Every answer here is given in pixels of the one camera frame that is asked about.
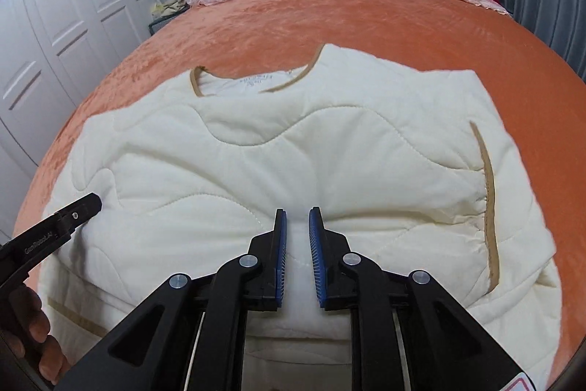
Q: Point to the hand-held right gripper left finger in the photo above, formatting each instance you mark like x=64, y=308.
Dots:
x=281, y=256

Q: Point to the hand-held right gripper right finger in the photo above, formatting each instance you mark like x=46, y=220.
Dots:
x=316, y=256

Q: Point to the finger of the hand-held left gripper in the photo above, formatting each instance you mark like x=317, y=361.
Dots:
x=68, y=219

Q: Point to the cream white quilted duvet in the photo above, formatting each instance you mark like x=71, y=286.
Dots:
x=274, y=153

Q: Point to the person's left hand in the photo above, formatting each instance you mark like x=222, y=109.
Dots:
x=32, y=327

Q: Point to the white wardrobe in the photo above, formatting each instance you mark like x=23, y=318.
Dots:
x=55, y=29

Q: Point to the grey nightstand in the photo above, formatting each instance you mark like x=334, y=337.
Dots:
x=158, y=24

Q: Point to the beige cloth bundle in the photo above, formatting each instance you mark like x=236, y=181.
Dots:
x=171, y=4

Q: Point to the orange bed blanket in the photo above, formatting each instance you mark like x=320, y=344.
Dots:
x=366, y=20

